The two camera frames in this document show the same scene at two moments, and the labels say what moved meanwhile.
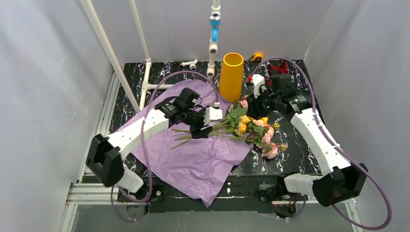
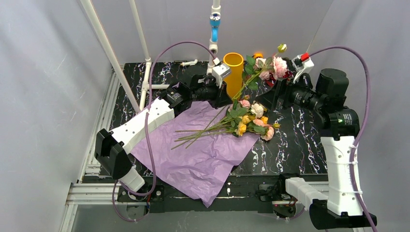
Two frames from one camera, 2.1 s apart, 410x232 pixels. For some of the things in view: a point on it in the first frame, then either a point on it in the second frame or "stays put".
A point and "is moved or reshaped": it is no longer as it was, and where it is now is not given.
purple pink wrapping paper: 200,167 stays put
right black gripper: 255,104 -> 280,94
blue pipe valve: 214,23 stays put
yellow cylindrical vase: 231,78 stays put
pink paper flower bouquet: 238,123 is moved or reshaped
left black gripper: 198,123 -> 216,94
